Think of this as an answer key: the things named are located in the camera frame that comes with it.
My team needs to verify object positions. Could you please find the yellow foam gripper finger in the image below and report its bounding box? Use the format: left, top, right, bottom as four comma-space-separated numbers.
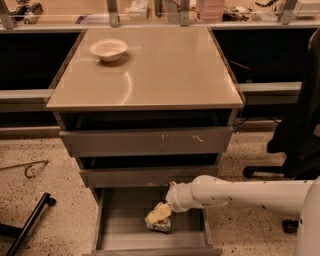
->
145, 202, 172, 224

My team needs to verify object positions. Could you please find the crushed 7up can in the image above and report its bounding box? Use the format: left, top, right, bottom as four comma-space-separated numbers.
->
147, 217, 171, 233

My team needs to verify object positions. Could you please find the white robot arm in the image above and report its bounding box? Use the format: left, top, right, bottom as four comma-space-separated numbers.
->
145, 175, 320, 256

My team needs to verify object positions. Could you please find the open grey bottom drawer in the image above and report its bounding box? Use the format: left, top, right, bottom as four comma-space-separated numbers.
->
84, 187, 223, 256

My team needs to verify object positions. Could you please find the grey top drawer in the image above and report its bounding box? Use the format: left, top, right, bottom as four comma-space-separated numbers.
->
60, 127, 232, 157

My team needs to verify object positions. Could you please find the grey middle drawer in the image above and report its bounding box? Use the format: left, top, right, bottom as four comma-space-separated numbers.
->
79, 165, 218, 188

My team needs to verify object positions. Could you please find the grey drawer cabinet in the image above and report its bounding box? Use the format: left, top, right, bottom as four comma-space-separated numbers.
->
45, 25, 245, 256

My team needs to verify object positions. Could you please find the metal hook rod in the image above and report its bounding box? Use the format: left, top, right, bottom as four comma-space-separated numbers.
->
0, 160, 49, 179

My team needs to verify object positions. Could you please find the black office chair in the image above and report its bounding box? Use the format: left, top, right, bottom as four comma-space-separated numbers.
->
242, 28, 320, 234

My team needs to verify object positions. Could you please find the black chair leg left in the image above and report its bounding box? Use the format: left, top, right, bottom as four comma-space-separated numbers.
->
0, 192, 56, 256

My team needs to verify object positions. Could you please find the white paper bowl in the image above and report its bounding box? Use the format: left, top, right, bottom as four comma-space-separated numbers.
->
89, 38, 128, 62

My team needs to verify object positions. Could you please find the white box on shelf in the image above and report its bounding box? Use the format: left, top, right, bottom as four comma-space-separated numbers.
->
129, 0, 149, 19

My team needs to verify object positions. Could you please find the pink plastic container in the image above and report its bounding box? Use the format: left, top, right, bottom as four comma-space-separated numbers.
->
196, 0, 225, 23

